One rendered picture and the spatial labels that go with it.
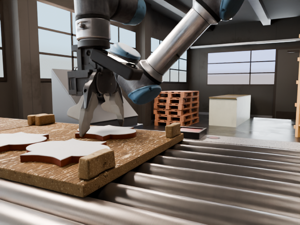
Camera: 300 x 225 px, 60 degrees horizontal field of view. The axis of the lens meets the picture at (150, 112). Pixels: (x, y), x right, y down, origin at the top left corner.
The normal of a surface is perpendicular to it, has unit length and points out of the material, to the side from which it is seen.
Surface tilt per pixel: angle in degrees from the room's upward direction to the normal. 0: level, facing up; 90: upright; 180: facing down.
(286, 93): 90
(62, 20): 90
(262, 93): 90
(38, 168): 0
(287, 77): 90
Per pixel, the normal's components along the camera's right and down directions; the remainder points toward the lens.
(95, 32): 0.26, 0.07
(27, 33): 0.87, 0.05
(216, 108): -0.50, 0.09
